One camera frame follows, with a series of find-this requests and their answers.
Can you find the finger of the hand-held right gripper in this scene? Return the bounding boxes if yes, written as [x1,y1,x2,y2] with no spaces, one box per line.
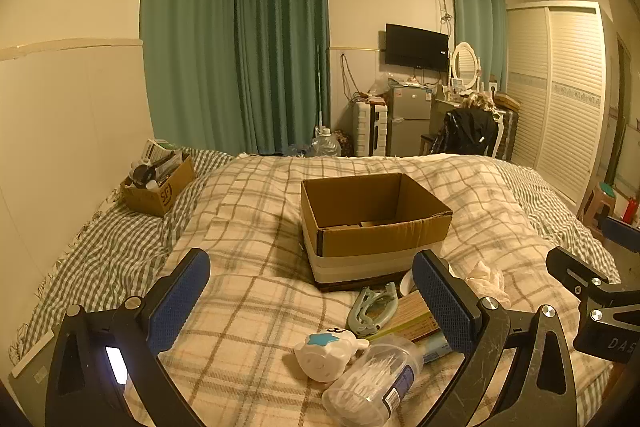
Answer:
[545,246,621,303]
[601,216,640,254]

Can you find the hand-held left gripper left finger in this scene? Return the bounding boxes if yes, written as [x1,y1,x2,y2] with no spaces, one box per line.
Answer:
[45,249,211,427]

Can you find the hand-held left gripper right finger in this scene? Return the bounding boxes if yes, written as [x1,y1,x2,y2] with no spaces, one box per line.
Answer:
[412,249,579,427]

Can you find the pale green folding hanger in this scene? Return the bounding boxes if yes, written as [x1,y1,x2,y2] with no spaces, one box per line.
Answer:
[346,282,401,336]

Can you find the large cardboard box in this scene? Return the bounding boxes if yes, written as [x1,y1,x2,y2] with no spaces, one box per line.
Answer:
[300,172,454,293]

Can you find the clear cotton swab jar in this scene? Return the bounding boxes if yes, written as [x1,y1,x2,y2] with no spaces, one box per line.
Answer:
[321,334,425,427]

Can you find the white toy with blue star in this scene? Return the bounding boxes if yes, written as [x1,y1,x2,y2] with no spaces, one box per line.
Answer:
[292,327,371,383]

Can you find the plastic stool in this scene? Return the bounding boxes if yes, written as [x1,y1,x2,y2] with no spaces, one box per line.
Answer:
[582,184,619,233]

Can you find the white cup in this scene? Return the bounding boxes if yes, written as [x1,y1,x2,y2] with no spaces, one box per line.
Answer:
[397,264,453,296]

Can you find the blue and white tube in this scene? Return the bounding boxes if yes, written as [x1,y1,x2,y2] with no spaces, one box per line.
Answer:
[414,332,454,366]

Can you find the crumpled white cloth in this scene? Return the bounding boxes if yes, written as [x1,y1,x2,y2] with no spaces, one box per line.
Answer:
[462,259,509,303]

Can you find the green checked bed sheet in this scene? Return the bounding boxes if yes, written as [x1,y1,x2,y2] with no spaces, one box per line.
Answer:
[7,149,623,360]

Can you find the small brown cardboard box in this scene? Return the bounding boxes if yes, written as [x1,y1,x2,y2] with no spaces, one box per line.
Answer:
[121,151,197,218]

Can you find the beige plaid blanket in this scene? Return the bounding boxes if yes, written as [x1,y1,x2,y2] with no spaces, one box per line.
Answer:
[122,152,622,427]

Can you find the black and white plush toy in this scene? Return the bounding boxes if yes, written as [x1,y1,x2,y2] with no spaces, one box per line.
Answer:
[127,159,159,188]

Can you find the white slatted wardrobe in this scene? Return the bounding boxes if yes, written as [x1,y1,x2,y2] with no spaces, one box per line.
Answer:
[504,1,614,208]

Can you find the white and green carton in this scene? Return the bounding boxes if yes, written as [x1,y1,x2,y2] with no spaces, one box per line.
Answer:
[142,139,182,164]

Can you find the white flat device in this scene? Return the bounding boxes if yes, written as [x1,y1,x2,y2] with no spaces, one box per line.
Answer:
[10,332,56,378]

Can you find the brown patterned suitcase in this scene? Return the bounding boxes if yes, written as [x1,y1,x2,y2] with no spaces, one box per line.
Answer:
[492,92,521,160]

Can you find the black jacket on chair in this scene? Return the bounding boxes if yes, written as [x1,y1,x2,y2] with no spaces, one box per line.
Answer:
[432,107,500,157]

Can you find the grey small fridge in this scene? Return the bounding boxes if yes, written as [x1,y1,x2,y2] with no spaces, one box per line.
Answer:
[388,84,434,157]

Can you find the white suitcase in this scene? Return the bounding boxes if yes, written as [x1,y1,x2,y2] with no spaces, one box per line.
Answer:
[351,101,390,157]

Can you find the large clear water bottle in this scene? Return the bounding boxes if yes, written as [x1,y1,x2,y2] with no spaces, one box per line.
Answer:
[312,127,342,158]

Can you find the white oval vanity mirror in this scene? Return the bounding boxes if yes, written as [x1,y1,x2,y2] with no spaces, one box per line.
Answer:
[448,41,482,90]

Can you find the white pole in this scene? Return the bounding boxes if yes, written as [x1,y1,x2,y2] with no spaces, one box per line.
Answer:
[315,46,326,134]

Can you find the light green curtain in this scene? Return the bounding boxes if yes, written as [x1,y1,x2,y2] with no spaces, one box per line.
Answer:
[448,0,509,94]

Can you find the wide green curtain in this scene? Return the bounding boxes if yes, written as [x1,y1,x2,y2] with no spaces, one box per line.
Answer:
[141,0,237,154]

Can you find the black wall television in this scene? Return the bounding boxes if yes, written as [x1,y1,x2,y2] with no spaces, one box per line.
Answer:
[384,23,450,71]

